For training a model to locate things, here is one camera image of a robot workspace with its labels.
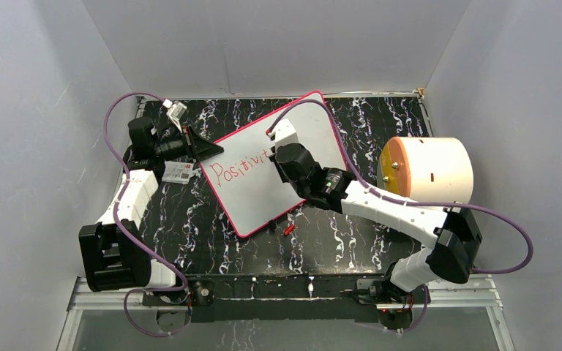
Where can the white cylinder orange end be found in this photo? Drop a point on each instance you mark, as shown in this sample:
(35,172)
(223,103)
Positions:
(426,169)

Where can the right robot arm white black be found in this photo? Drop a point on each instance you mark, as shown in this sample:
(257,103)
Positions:
(450,238)

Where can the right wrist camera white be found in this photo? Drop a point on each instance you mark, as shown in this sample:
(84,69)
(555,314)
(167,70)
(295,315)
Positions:
(283,133)

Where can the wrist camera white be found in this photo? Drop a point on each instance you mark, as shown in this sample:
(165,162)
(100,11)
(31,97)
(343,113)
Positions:
(283,133)
(175,110)

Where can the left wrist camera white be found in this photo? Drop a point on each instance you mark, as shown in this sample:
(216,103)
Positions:
(175,110)

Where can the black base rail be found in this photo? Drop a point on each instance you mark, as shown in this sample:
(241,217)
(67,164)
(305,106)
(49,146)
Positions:
(354,297)

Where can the pink framed whiteboard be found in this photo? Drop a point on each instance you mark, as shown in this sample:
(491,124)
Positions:
(246,182)

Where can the red marker cap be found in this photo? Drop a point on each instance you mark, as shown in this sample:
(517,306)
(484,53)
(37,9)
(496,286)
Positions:
(289,230)

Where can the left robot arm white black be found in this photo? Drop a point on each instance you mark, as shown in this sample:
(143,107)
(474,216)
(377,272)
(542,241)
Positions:
(114,255)

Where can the white printed card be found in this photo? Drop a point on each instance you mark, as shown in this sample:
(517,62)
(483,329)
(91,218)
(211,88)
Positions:
(177,172)

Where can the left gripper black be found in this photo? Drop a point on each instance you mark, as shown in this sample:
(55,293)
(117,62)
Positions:
(196,148)

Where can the aluminium frame rail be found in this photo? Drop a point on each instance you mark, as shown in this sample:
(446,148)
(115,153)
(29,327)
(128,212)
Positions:
(480,291)

